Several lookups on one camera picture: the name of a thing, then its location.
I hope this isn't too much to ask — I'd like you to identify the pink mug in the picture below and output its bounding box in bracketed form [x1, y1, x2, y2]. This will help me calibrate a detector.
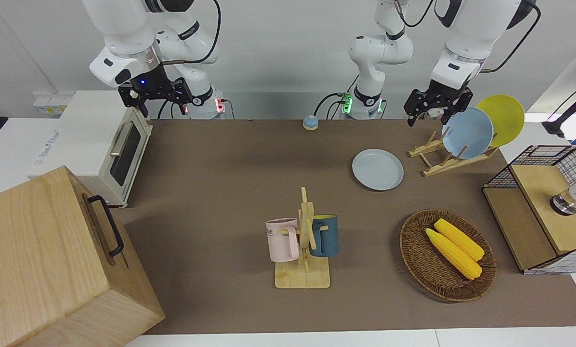
[265, 218, 300, 263]

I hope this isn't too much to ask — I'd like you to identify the dark blue mug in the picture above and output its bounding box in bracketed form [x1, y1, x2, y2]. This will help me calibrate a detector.
[310, 214, 340, 258]

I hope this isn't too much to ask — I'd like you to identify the white silver device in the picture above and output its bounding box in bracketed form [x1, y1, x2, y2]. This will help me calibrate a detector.
[550, 181, 576, 216]

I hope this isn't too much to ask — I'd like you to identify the brown table mat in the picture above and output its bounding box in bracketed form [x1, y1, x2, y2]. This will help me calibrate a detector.
[110, 119, 576, 335]

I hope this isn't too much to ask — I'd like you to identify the black drawer handle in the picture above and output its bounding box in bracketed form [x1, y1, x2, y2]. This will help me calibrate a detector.
[87, 195, 125, 257]

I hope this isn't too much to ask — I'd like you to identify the brown wicker basket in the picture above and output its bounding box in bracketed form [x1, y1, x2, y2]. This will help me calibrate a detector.
[399, 209, 497, 303]

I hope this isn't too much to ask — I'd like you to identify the white toaster oven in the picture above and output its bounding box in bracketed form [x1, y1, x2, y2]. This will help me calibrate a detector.
[27, 90, 153, 208]

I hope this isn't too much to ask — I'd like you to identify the black camera stand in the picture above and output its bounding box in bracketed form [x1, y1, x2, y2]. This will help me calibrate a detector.
[542, 77, 576, 138]

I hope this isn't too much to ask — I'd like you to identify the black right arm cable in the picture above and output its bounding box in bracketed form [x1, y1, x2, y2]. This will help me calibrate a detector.
[160, 0, 222, 66]

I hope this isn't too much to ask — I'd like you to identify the wooden mug tree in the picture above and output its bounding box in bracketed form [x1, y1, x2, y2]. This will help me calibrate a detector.
[275, 187, 331, 289]

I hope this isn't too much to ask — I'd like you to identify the black base cable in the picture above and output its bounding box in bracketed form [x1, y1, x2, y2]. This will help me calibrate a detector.
[314, 92, 350, 120]

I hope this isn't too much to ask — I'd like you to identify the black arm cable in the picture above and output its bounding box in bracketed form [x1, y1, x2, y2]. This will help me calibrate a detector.
[160, 0, 222, 66]
[480, 2, 542, 74]

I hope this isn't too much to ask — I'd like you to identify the yellow corn cob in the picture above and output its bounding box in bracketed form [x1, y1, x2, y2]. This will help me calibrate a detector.
[434, 218, 485, 261]
[425, 228, 483, 280]

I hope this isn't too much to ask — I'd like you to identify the wooden drawer cabinet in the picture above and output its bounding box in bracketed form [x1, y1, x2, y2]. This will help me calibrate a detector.
[0, 165, 166, 347]

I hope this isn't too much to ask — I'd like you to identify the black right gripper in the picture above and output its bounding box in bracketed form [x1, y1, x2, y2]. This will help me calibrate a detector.
[118, 65, 194, 118]

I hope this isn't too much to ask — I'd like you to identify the wooden plate rack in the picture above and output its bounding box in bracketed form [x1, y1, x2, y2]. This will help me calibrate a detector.
[408, 131, 500, 177]

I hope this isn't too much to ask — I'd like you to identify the yellow plate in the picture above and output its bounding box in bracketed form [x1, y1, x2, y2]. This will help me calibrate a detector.
[476, 94, 525, 147]

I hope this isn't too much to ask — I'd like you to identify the light blue plate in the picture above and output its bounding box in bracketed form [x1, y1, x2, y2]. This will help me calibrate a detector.
[441, 107, 494, 160]

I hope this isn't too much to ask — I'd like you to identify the black wire wooden shelf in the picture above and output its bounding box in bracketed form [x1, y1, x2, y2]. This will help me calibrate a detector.
[482, 145, 576, 276]

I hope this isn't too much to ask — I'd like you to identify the gray plate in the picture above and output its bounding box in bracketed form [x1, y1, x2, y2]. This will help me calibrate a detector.
[352, 148, 405, 191]

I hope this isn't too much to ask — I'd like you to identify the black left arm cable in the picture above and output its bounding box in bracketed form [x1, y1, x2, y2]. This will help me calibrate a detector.
[480, 2, 542, 74]

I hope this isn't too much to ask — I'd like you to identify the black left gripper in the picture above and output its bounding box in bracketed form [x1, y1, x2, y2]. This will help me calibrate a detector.
[404, 80, 474, 128]

